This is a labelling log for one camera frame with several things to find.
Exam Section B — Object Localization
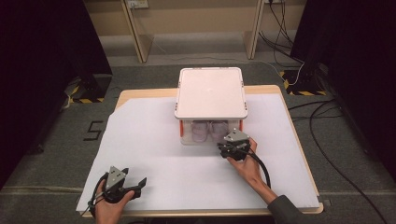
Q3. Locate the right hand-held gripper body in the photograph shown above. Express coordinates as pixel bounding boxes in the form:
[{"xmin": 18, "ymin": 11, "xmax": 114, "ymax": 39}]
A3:
[{"xmin": 223, "ymin": 128, "xmax": 252, "ymax": 162}]

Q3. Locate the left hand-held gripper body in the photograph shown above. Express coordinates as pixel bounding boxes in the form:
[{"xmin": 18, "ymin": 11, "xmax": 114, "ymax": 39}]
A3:
[{"xmin": 103, "ymin": 165, "xmax": 143, "ymax": 203}]

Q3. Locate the white plastic storage box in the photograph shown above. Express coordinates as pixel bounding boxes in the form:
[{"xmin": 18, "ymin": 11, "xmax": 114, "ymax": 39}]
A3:
[{"xmin": 173, "ymin": 66, "xmax": 249, "ymax": 147}]

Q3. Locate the person's right hand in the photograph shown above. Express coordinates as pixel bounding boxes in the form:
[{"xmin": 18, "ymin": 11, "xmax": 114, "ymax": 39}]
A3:
[{"xmin": 226, "ymin": 138, "xmax": 265, "ymax": 185}]

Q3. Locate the person's left hand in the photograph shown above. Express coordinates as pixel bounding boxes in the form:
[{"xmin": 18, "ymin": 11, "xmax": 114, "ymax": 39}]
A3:
[{"xmin": 94, "ymin": 189, "xmax": 135, "ymax": 224}]

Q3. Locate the wooden table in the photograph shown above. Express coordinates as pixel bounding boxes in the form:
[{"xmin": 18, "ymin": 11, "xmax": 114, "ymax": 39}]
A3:
[{"xmin": 81, "ymin": 84, "xmax": 325, "ymax": 218}]

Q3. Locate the black yellow striped stand base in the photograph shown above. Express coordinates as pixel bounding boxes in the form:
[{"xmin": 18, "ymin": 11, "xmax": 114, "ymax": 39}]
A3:
[
  {"xmin": 279, "ymin": 68, "xmax": 329, "ymax": 97},
  {"xmin": 65, "ymin": 74, "xmax": 113, "ymax": 105}
]

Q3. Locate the beige wooden desk leg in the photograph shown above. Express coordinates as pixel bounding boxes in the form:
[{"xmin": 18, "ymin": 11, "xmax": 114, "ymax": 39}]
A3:
[
  {"xmin": 120, "ymin": 0, "xmax": 155, "ymax": 64},
  {"xmin": 242, "ymin": 0, "xmax": 265, "ymax": 61}
]

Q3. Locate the black curtain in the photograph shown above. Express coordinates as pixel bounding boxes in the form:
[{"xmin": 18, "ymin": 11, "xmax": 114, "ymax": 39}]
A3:
[
  {"xmin": 0, "ymin": 0, "xmax": 113, "ymax": 189},
  {"xmin": 290, "ymin": 0, "xmax": 396, "ymax": 183}
]

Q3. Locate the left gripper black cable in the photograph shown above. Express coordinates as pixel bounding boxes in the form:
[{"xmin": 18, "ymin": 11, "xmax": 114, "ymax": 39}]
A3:
[{"xmin": 81, "ymin": 172, "xmax": 110, "ymax": 218}]

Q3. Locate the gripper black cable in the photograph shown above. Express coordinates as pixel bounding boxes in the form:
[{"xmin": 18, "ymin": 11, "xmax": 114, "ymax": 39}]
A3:
[
  {"xmin": 247, "ymin": 148, "xmax": 273, "ymax": 189},
  {"xmin": 81, "ymin": 172, "xmax": 110, "ymax": 218}
]

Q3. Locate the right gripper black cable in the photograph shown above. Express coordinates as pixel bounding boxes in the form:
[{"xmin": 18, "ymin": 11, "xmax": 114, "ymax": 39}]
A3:
[{"xmin": 247, "ymin": 148, "xmax": 273, "ymax": 189}]

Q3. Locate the black floor cable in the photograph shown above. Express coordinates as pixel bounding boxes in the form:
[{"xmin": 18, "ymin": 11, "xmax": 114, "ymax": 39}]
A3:
[{"xmin": 288, "ymin": 98, "xmax": 390, "ymax": 224}]

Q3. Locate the white floor cable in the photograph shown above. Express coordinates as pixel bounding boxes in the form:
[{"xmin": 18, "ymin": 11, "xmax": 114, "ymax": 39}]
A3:
[{"xmin": 148, "ymin": 39, "xmax": 306, "ymax": 88}]

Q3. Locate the black cable bundle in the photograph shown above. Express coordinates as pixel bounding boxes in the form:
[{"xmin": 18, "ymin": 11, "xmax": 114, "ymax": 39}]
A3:
[{"xmin": 258, "ymin": 0, "xmax": 305, "ymax": 64}]

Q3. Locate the white wall socket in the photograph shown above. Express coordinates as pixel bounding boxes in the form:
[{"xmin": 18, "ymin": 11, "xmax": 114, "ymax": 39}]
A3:
[{"xmin": 126, "ymin": 0, "xmax": 149, "ymax": 9}]

